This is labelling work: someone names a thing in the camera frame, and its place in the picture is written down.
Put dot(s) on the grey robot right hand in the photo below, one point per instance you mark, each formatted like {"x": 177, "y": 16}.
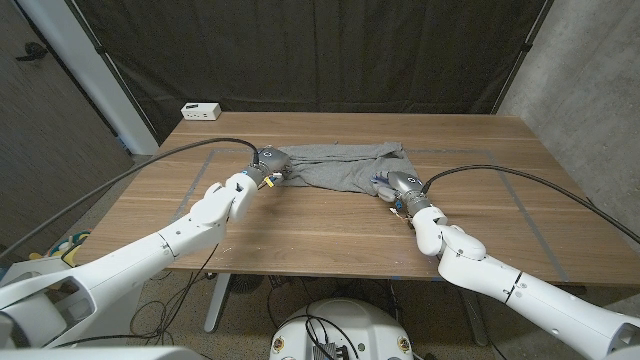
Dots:
{"x": 405, "y": 185}

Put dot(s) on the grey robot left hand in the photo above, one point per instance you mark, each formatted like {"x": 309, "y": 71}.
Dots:
{"x": 272, "y": 162}

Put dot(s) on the grey cotton shorts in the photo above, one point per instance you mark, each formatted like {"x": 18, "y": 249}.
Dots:
{"x": 340, "y": 167}

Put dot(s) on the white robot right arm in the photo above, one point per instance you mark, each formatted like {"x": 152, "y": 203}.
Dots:
{"x": 500, "y": 280}

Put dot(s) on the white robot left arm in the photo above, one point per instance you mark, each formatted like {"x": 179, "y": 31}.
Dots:
{"x": 150, "y": 250}

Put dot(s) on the white power strip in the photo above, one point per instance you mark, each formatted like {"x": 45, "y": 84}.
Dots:
{"x": 201, "y": 111}

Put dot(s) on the black backdrop curtain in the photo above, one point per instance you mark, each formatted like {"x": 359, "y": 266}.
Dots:
{"x": 320, "y": 50}

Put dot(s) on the black round fan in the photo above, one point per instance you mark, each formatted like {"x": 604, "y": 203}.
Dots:
{"x": 246, "y": 283}

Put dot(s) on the grey tape outline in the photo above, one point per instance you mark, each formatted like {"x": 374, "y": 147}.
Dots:
{"x": 526, "y": 212}

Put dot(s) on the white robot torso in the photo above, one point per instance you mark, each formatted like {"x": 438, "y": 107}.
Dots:
{"x": 360, "y": 325}

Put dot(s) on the grey table leg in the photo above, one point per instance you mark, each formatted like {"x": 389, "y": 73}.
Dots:
{"x": 472, "y": 320}

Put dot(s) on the white table leg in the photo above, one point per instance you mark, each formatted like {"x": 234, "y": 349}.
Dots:
{"x": 217, "y": 305}

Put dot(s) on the grey electronics box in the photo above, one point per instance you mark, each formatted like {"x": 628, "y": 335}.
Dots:
{"x": 330, "y": 351}

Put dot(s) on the black backdrop stand pole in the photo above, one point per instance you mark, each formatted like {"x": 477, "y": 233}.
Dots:
{"x": 102, "y": 49}
{"x": 526, "y": 46}

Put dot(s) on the white pillar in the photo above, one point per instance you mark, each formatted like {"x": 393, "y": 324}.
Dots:
{"x": 90, "y": 65}

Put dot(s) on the yellow plastic object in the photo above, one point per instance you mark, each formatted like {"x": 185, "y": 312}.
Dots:
{"x": 70, "y": 252}

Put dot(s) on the black wall hook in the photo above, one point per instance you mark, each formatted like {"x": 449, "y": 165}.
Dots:
{"x": 34, "y": 50}

